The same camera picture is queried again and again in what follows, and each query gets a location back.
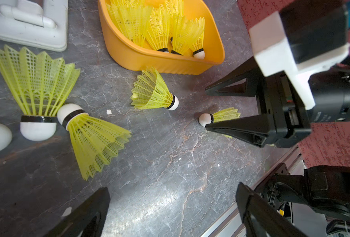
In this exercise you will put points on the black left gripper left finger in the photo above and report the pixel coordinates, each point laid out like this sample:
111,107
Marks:
87,220

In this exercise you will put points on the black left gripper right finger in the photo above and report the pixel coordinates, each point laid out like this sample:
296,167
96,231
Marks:
259,218

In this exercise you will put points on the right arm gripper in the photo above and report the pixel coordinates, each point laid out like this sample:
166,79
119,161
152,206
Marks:
283,121

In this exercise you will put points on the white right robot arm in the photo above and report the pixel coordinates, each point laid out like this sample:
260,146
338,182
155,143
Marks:
331,92

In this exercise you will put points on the yellow plastic storage box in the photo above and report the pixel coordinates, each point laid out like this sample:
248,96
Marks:
135,58

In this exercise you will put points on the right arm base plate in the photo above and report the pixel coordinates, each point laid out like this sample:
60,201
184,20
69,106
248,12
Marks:
325,189

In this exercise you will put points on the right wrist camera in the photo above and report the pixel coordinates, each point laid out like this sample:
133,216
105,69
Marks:
303,39

